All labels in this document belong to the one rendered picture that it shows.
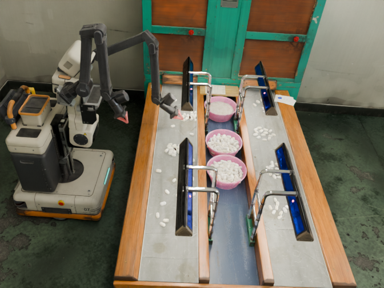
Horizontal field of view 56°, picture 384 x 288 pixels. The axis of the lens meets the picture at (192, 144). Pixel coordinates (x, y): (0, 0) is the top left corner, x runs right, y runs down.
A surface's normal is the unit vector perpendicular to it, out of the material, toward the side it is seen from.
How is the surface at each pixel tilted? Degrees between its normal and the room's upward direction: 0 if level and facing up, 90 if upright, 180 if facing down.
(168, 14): 90
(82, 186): 0
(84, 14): 90
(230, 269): 0
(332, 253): 0
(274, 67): 90
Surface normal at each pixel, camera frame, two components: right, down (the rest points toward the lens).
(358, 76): -0.04, 0.65
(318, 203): 0.07, -0.75
